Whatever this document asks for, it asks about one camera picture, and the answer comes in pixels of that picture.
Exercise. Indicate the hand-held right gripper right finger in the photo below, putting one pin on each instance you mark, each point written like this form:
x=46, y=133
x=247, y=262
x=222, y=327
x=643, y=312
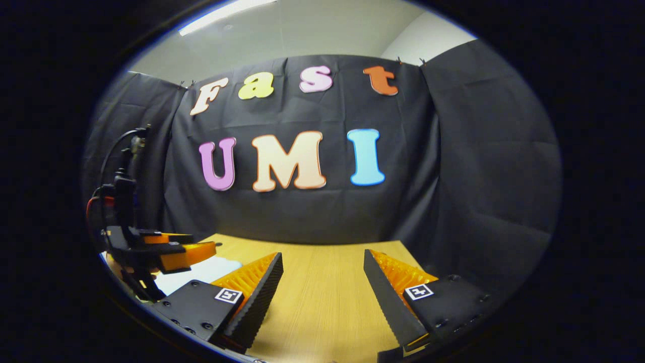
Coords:
x=390, y=307

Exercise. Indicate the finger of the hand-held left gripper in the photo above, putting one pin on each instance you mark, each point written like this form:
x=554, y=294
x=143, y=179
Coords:
x=189, y=257
x=169, y=237

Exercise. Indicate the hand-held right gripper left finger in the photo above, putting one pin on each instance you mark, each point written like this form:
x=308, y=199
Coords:
x=258, y=307

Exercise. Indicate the light blue suitcase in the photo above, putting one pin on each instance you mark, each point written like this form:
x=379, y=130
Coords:
x=211, y=269

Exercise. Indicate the black backdrop cloth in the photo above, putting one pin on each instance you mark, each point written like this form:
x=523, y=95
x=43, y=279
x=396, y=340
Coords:
x=478, y=176

